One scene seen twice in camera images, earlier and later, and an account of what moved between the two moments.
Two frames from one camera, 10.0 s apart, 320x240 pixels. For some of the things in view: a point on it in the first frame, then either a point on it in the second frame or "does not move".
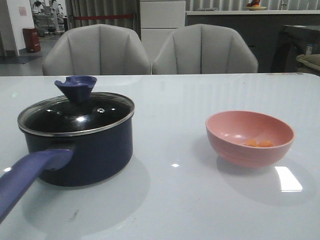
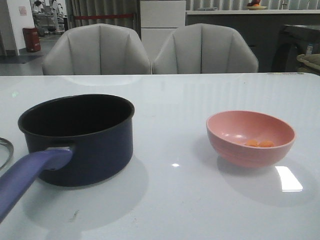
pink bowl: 248,139 does not move
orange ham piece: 251,142 does not move
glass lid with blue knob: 78,112 -> 6,152
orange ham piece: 266,144 does not move
